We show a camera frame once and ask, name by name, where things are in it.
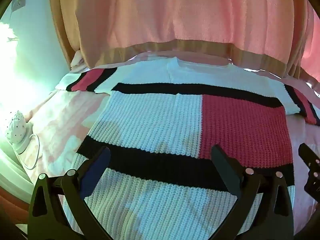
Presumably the white red black knit sweater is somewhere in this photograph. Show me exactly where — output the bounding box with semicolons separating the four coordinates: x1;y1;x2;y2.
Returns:
58;57;319;239

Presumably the white wall socket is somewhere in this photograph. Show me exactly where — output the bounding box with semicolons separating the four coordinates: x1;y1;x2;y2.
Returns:
11;0;26;12

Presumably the white polka dot iron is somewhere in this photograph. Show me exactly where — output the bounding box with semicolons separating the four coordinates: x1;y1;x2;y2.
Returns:
5;111;40;170

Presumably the pink curtain with tan hem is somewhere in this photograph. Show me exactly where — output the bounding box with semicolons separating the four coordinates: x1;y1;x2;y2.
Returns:
50;0;319;90

